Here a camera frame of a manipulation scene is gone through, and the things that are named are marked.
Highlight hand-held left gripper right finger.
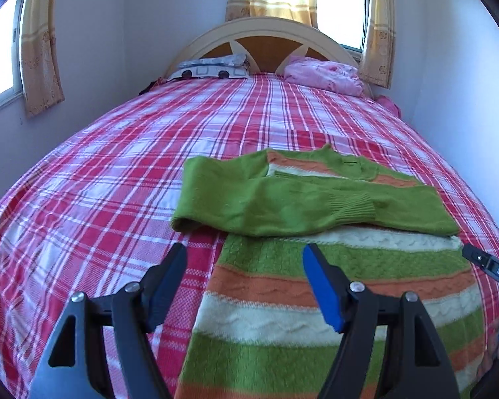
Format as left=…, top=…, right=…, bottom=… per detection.
left=302, top=243, right=461, bottom=399

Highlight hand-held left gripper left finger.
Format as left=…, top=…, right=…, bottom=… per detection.
left=28, top=242, right=188, bottom=399

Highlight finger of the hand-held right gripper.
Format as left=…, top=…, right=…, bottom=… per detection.
left=461, top=243, right=499, bottom=301

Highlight green striped knit sweater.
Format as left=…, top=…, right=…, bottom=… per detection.
left=172, top=144, right=499, bottom=399

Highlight red plaid bed sheet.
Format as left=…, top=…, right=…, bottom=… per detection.
left=0, top=72, right=499, bottom=399

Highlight pink cloth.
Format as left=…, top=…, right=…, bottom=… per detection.
left=373, top=94, right=403, bottom=118

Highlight dark cloth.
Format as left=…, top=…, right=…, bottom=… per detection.
left=139, top=76, right=168, bottom=96

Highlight pink floral pillow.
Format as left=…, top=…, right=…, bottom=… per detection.
left=283, top=56, right=364, bottom=96

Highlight white patterned pillow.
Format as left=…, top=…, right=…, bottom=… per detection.
left=166, top=53, right=251, bottom=81

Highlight cream wooden headboard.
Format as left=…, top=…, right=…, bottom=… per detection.
left=165, top=17, right=375, bottom=99

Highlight white framed window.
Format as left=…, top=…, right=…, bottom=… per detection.
left=315, top=0, right=370, bottom=53
left=0, top=0, right=26, bottom=122

